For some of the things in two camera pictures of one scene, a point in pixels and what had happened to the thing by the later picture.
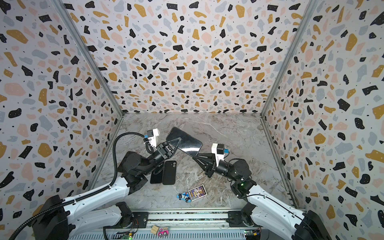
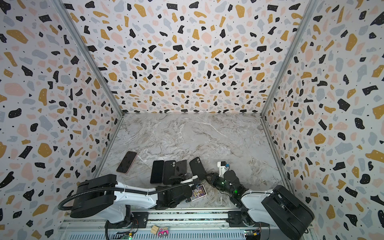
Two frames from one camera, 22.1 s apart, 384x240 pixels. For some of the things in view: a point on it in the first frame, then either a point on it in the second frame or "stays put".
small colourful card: [197, 192] stays put
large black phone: [156, 175] stays put
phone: [187, 143] -> [181, 167]
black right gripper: [210, 165] -> [212, 178]
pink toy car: [163, 232] stays put
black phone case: [169, 175] stays put
